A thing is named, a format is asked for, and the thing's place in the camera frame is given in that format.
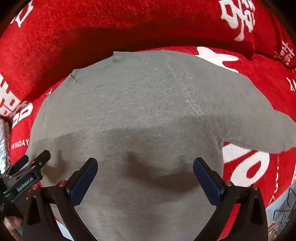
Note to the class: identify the narrow red printed back cushion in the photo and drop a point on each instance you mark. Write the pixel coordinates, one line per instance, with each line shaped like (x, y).
(270, 30)

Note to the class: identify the person's left hand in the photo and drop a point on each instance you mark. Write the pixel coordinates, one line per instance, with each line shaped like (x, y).
(12, 223)

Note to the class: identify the white quilted cloth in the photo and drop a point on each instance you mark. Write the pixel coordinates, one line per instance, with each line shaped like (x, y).
(4, 143)

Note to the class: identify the red printed sofa seat cover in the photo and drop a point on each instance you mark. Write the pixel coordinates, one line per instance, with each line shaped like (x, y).
(266, 92)

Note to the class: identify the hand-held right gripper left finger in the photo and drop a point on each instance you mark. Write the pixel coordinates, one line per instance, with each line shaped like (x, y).
(84, 183)

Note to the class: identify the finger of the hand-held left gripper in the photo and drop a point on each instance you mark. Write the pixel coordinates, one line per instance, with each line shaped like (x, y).
(42, 157)
(22, 160)

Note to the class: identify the grey knit sweater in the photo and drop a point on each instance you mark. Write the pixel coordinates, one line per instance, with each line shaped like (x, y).
(138, 104)

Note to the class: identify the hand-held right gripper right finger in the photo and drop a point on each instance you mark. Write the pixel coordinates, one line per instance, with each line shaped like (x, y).
(208, 183)

